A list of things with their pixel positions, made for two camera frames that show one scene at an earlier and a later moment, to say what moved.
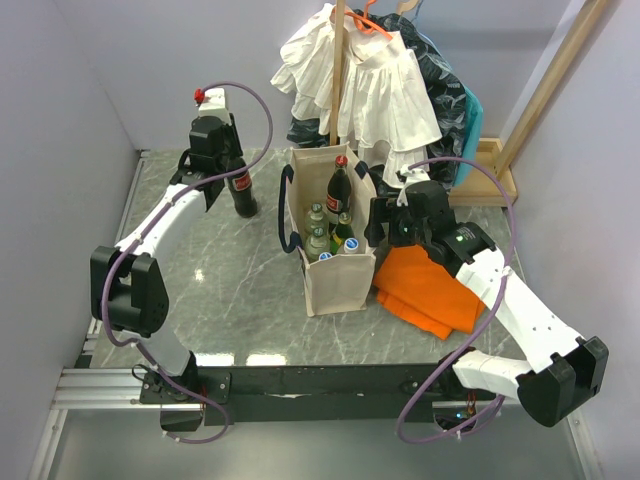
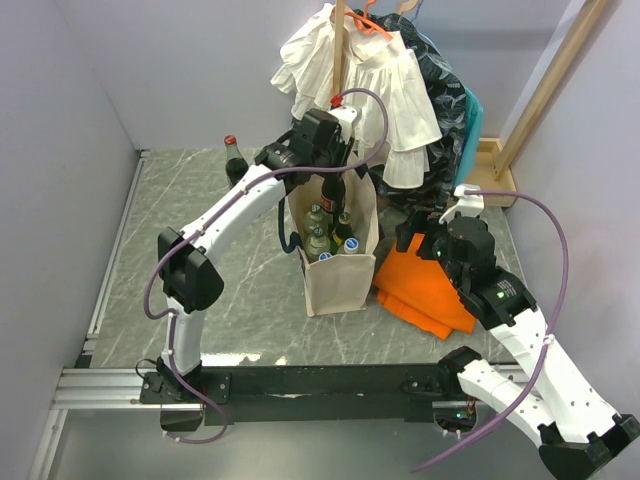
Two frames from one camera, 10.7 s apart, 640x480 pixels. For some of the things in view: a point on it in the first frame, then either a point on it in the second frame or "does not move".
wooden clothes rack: (487, 177) does not move
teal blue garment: (472, 132) does not move
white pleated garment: (384, 107) does not move
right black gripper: (386, 210) to (418, 222)
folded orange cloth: (416, 288) does not move
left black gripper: (232, 133) to (343, 145)
